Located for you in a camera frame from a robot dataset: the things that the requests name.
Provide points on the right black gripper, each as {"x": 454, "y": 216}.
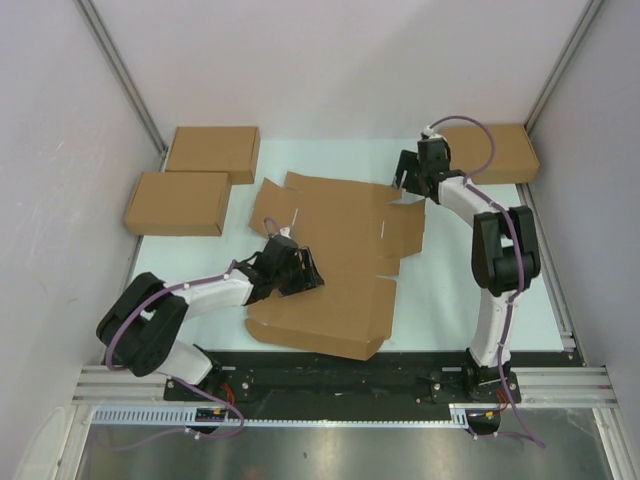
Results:
{"x": 407, "y": 162}

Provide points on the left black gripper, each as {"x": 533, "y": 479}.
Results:
{"x": 307, "y": 278}

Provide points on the cardboard box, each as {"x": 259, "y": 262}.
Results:
{"x": 358, "y": 234}
{"x": 179, "y": 204}
{"x": 233, "y": 150}
{"x": 514, "y": 161}

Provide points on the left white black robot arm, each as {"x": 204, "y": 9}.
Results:
{"x": 140, "y": 331}

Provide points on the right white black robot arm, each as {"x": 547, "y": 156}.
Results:
{"x": 505, "y": 258}

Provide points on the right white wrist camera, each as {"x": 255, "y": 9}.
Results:
{"x": 429, "y": 133}

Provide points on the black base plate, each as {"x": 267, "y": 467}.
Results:
{"x": 252, "y": 376}

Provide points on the white slotted cable duct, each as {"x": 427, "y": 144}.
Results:
{"x": 193, "y": 416}

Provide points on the right aluminium corner post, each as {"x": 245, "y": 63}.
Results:
{"x": 579, "y": 32}

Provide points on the aluminium corner post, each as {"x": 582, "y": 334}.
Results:
{"x": 100, "y": 32}
{"x": 579, "y": 32}

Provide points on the left aluminium corner post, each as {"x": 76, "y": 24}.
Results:
{"x": 100, "y": 32}

